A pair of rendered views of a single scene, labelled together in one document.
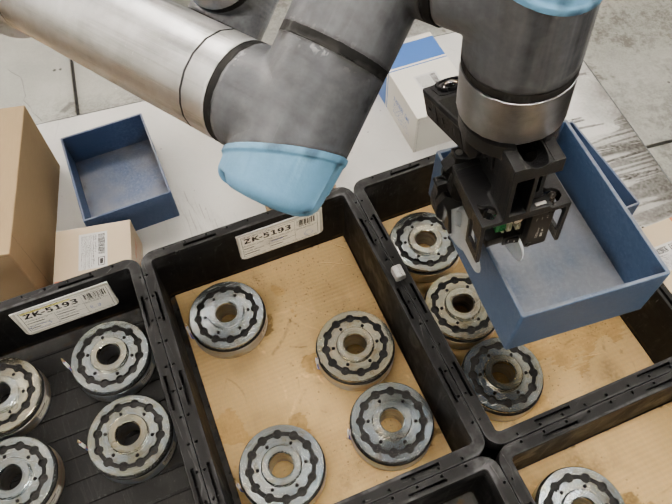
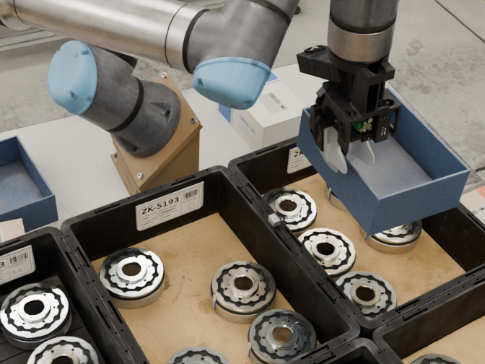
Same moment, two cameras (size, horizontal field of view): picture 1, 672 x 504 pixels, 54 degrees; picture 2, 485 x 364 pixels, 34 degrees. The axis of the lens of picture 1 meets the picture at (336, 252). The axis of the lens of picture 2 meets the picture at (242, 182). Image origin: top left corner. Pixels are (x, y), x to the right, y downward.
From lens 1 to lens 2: 0.46 m
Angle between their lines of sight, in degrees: 17
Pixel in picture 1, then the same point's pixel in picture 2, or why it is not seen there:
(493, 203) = (354, 108)
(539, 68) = (376, 11)
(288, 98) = (239, 32)
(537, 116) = (377, 42)
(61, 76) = not seen: outside the picture
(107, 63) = (109, 29)
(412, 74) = not seen: hidden behind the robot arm
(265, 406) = (173, 341)
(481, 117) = (345, 46)
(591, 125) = not seen: hidden behind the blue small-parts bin
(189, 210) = (67, 215)
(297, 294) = (186, 257)
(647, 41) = (442, 88)
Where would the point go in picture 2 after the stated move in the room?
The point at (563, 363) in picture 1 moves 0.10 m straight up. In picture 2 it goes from (410, 289) to (423, 249)
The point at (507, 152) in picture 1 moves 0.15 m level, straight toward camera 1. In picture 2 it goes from (361, 68) to (347, 153)
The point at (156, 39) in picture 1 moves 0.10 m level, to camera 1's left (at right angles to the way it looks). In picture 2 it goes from (147, 10) to (55, 14)
